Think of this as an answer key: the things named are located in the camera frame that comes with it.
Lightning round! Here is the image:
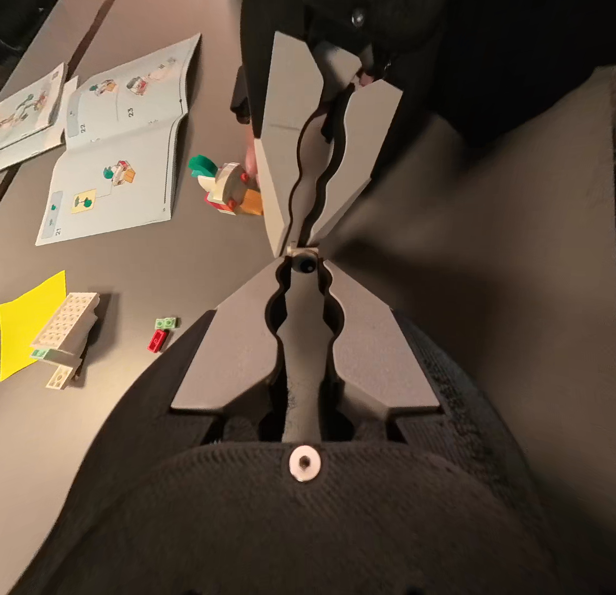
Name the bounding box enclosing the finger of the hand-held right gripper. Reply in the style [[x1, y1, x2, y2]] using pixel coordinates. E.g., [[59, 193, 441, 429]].
[[253, 31, 324, 258], [301, 79, 404, 247]]

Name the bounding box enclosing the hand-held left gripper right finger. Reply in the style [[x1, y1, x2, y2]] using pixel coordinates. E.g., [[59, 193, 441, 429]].
[[321, 260, 441, 421]]

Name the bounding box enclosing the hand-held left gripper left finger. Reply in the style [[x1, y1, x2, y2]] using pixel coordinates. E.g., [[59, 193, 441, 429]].
[[170, 257, 291, 414]]

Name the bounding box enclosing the small colourful lego model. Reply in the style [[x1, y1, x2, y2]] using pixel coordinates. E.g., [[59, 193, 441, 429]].
[[188, 155, 265, 217]]

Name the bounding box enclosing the white lego eye brick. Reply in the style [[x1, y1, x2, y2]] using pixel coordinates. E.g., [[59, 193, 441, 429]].
[[287, 245, 320, 274]]

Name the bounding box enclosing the open lego instruction booklet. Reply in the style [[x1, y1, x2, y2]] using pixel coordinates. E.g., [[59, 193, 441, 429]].
[[36, 33, 202, 247]]

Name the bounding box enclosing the white lego plate assembly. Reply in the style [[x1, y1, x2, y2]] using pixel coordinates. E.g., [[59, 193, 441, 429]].
[[30, 291, 101, 392]]

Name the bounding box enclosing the closed lego instruction booklet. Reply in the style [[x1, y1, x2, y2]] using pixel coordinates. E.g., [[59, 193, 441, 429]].
[[0, 63, 79, 171]]

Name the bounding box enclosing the person's right hand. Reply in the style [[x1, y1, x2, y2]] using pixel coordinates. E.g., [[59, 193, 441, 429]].
[[244, 124, 261, 188]]

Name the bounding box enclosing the yellow paper sheet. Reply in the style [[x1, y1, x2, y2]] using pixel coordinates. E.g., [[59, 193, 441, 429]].
[[0, 270, 67, 382]]

